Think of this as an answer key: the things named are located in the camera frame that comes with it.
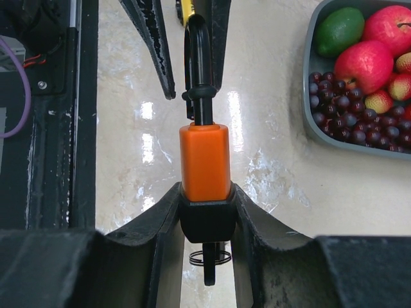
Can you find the red apple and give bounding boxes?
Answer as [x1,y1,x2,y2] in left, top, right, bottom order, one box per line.
[362,5,410,58]

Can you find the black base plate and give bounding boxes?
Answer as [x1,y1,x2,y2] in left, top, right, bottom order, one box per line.
[1,1,99,230]

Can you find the purple grape bunch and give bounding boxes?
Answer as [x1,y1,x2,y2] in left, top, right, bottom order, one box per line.
[308,72,410,153]

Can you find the black orange-padlock keys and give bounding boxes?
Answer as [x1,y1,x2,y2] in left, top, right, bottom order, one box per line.
[189,242,232,286]

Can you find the yellow padlock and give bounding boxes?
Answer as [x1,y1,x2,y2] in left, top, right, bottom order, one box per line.
[175,0,195,27]

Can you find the dark grey fruit tray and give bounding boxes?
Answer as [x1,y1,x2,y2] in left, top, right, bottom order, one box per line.
[302,0,410,161]

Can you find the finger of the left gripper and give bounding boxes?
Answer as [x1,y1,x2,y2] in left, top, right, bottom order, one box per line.
[120,0,176,99]
[210,0,231,90]

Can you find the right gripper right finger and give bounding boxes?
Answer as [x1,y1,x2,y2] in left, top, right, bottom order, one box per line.
[231,188,410,307]

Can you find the small red cherries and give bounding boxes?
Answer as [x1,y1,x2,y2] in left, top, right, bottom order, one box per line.
[365,52,410,114]

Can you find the red pomegranate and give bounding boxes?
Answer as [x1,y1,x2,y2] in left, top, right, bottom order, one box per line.
[334,40,394,94]

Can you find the green avocado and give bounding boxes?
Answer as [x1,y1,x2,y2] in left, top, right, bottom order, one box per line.
[313,7,365,58]

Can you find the orange padlock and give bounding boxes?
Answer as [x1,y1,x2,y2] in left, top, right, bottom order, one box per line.
[179,14,236,243]

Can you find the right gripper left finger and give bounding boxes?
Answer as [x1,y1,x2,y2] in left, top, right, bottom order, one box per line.
[1,184,184,307]

